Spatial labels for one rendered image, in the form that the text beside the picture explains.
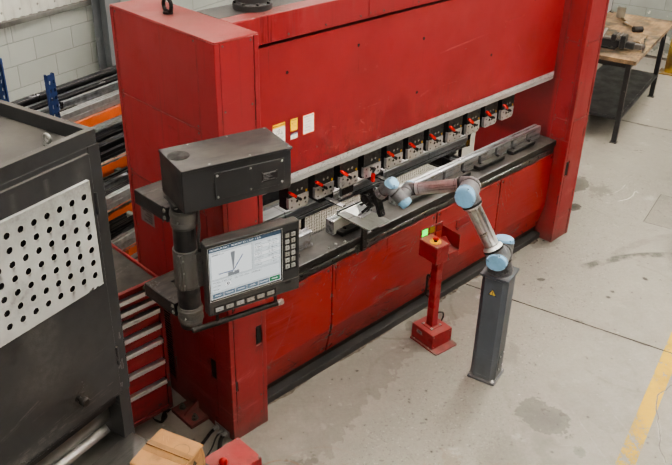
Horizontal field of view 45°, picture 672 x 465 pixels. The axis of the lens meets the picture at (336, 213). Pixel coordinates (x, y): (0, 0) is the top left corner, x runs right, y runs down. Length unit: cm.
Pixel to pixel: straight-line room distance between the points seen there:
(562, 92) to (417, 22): 183
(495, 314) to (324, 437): 123
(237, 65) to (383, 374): 237
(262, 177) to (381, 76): 153
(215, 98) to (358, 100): 120
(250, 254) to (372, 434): 169
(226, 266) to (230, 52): 93
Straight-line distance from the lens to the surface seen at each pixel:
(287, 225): 352
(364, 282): 509
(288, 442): 474
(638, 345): 584
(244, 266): 351
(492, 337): 502
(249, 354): 445
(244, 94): 374
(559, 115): 640
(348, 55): 446
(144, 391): 462
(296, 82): 423
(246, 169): 333
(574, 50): 622
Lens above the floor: 333
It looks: 29 degrees down
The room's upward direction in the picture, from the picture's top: 1 degrees clockwise
